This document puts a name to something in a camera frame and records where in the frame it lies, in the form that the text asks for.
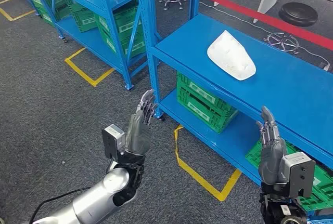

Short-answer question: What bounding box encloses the white floor cable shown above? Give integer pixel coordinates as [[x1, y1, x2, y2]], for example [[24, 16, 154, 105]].
[[199, 1, 331, 72]]

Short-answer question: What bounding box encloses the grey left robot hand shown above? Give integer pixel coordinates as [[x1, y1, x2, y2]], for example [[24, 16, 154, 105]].
[[125, 89, 159, 156]]

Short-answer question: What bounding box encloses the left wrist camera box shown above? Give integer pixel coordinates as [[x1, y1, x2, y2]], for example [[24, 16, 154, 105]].
[[101, 124, 126, 161]]

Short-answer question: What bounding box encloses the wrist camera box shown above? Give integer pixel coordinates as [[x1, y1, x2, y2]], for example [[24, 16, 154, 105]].
[[279, 152, 316, 199], [101, 124, 126, 161]]

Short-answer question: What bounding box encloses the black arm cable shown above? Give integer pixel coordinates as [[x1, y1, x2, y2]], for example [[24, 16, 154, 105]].
[[28, 187, 91, 224]]

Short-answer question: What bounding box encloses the yellow floor tape mark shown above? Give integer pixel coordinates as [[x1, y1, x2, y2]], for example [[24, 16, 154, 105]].
[[0, 0, 35, 22], [65, 47, 115, 87]]

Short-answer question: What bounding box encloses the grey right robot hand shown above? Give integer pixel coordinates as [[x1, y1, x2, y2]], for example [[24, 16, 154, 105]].
[[256, 106, 288, 186]]

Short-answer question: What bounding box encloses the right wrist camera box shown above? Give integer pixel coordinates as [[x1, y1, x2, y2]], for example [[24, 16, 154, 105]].
[[279, 152, 316, 199]]

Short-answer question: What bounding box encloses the white plastic shell part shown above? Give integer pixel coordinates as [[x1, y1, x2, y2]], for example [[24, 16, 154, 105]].
[[207, 30, 257, 81]]

